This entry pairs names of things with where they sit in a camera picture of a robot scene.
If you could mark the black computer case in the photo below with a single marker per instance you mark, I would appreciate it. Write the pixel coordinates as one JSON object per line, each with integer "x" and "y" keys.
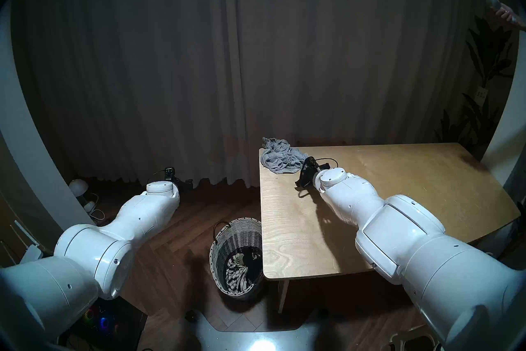
{"x": 111, "y": 323}

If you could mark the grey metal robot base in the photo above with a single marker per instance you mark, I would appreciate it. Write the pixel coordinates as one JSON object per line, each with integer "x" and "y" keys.
{"x": 254, "y": 338}

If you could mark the cream plastic chair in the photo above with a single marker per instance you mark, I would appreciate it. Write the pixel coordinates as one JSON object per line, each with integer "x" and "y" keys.
{"x": 411, "y": 340}

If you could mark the tall dark leafy plant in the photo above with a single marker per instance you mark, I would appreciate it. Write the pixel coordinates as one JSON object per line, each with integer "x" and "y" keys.
{"x": 487, "y": 62}

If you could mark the black base knob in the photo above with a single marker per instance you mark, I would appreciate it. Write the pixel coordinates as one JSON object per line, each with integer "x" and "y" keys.
{"x": 323, "y": 312}
{"x": 190, "y": 315}

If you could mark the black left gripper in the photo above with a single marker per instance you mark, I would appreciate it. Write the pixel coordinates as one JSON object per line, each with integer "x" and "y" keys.
{"x": 174, "y": 177}

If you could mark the white wifi router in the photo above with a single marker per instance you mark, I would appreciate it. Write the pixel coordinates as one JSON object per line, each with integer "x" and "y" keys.
{"x": 31, "y": 253}

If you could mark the long grey curtain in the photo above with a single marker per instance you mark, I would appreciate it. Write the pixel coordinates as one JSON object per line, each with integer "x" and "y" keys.
{"x": 205, "y": 66}

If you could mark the grey garment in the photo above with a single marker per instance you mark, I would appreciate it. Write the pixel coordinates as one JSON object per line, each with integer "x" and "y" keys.
{"x": 281, "y": 157}

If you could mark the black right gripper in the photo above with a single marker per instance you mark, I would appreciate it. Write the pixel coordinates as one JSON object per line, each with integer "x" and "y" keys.
{"x": 310, "y": 173}

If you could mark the woven wicker laundry hamper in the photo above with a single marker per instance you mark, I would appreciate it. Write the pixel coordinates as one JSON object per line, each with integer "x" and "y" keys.
{"x": 238, "y": 235}

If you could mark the person's bare hand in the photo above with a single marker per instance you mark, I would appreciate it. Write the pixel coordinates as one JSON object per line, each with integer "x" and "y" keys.
{"x": 511, "y": 17}

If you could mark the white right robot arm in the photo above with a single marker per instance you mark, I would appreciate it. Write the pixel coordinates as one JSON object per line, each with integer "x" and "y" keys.
{"x": 411, "y": 239}

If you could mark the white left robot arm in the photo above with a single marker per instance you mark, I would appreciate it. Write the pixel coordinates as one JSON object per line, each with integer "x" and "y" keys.
{"x": 102, "y": 239}

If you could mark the grey handheld device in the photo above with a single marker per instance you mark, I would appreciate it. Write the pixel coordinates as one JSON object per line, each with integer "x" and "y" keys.
{"x": 492, "y": 3}

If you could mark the white tag on plant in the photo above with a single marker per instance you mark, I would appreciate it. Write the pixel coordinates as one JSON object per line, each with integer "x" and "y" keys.
{"x": 481, "y": 94}

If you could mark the black white striped garment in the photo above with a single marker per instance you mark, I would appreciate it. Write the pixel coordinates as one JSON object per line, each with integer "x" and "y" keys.
{"x": 235, "y": 276}

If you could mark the light wooden table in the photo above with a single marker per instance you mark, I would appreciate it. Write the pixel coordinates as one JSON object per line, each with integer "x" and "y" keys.
{"x": 411, "y": 173}

